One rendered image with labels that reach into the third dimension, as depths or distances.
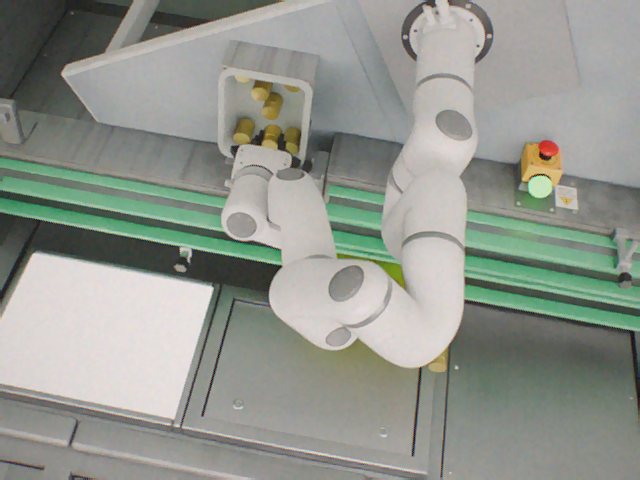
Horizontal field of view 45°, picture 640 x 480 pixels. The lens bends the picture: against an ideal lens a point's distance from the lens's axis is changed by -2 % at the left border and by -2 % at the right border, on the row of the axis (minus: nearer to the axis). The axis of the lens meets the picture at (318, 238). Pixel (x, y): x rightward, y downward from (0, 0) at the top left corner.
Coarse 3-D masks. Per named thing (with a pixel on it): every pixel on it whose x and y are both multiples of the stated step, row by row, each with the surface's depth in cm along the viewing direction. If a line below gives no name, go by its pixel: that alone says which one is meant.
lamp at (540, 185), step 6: (540, 174) 148; (534, 180) 148; (540, 180) 147; (546, 180) 147; (534, 186) 147; (540, 186) 147; (546, 186) 147; (534, 192) 148; (540, 192) 148; (546, 192) 148
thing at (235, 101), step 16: (224, 80) 141; (272, 80) 139; (288, 80) 139; (224, 96) 144; (240, 96) 153; (288, 96) 151; (304, 96) 150; (224, 112) 148; (240, 112) 156; (256, 112) 155; (288, 112) 154; (304, 112) 144; (224, 128) 151; (256, 128) 159; (288, 128) 157; (304, 128) 147; (224, 144) 154; (304, 144) 150
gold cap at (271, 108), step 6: (270, 96) 150; (276, 96) 150; (264, 102) 150; (270, 102) 149; (276, 102) 149; (282, 102) 151; (264, 108) 148; (270, 108) 148; (276, 108) 148; (264, 114) 150; (270, 114) 149; (276, 114) 149
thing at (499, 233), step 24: (336, 192) 150; (360, 192) 151; (336, 216) 146; (360, 216) 147; (480, 216) 150; (480, 240) 146; (504, 240) 146; (528, 240) 147; (552, 240) 148; (576, 240) 148; (600, 240) 149; (576, 264) 145; (600, 264) 145
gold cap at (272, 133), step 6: (270, 126) 151; (276, 126) 151; (264, 132) 151; (270, 132) 150; (276, 132) 150; (282, 132) 152; (264, 138) 149; (270, 138) 149; (276, 138) 150; (264, 144) 150; (270, 144) 150; (276, 144) 149
